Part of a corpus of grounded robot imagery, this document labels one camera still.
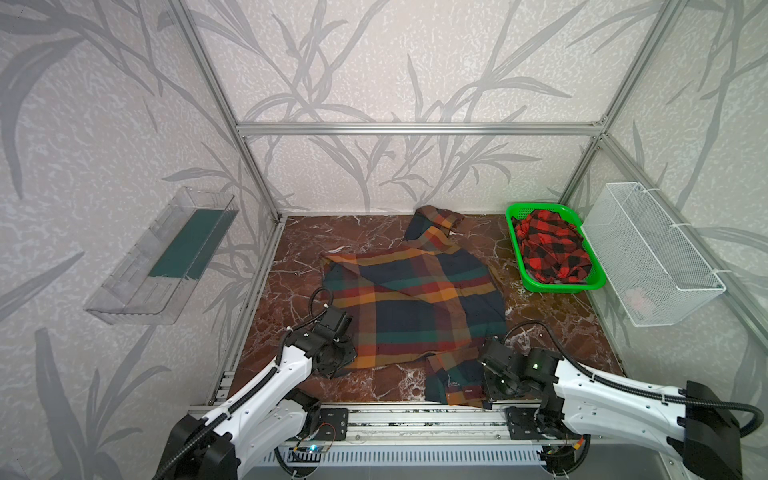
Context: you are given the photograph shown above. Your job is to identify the red black plaid shirt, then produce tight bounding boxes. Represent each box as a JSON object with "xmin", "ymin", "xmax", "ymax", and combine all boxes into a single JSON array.
[{"xmin": 514, "ymin": 209, "xmax": 593, "ymax": 285}]

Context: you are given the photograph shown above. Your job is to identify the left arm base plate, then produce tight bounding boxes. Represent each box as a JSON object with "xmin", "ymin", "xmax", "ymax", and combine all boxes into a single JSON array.
[{"xmin": 290, "ymin": 407, "xmax": 350, "ymax": 442}]

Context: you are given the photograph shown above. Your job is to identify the multicolour plaid shirt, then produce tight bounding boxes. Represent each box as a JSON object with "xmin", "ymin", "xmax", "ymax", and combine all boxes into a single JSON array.
[{"xmin": 322, "ymin": 206, "xmax": 506, "ymax": 408}]

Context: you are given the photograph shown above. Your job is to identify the green plastic basket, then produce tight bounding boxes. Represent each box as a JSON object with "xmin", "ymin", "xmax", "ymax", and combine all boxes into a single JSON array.
[{"xmin": 506, "ymin": 203, "xmax": 607, "ymax": 294}]

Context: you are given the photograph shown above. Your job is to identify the pink object in basket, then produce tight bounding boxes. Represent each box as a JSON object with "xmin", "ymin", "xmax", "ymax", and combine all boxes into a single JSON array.
[{"xmin": 623, "ymin": 288, "xmax": 656, "ymax": 315}]

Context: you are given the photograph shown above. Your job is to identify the aluminium frame bars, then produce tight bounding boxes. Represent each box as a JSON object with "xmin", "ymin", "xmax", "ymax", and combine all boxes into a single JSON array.
[{"xmin": 158, "ymin": 1, "xmax": 767, "ymax": 348}]

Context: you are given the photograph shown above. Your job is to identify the white wire mesh basket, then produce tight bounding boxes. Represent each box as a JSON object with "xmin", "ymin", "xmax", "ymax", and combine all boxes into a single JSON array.
[{"xmin": 582, "ymin": 182, "xmax": 726, "ymax": 327}]

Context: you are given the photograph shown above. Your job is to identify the clear plastic wall bin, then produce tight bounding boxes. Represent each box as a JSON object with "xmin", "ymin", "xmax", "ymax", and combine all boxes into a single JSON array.
[{"xmin": 84, "ymin": 187, "xmax": 239, "ymax": 326}]

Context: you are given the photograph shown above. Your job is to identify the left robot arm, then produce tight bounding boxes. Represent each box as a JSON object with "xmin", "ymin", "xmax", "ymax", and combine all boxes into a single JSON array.
[{"xmin": 154, "ymin": 305, "xmax": 356, "ymax": 479}]

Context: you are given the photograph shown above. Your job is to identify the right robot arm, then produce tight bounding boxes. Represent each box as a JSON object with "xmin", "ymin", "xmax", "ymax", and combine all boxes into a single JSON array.
[{"xmin": 478, "ymin": 338, "xmax": 743, "ymax": 479}]

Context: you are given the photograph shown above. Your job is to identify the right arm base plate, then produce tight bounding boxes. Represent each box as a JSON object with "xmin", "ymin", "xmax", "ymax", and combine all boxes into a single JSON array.
[{"xmin": 503, "ymin": 405, "xmax": 589, "ymax": 444}]

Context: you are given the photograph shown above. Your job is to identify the aluminium front rail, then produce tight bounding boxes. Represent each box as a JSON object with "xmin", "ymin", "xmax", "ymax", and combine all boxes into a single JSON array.
[{"xmin": 173, "ymin": 401, "xmax": 679, "ymax": 448}]

